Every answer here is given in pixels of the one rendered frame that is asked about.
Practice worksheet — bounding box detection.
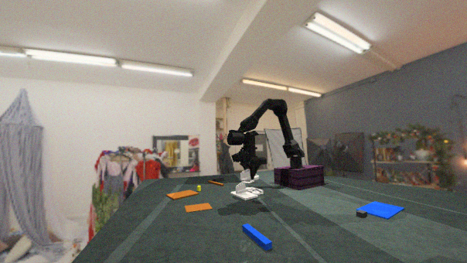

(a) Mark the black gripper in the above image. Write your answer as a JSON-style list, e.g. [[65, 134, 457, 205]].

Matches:
[[239, 145, 267, 179]]

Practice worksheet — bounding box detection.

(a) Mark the blue rectangular bar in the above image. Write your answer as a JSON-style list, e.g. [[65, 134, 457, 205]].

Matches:
[[242, 224, 272, 251]]

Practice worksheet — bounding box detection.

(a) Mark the blue flat plate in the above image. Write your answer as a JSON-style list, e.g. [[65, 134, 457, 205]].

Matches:
[[356, 202, 404, 219]]

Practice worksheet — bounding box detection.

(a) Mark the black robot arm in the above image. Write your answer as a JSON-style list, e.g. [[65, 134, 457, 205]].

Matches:
[[227, 98, 304, 169]]

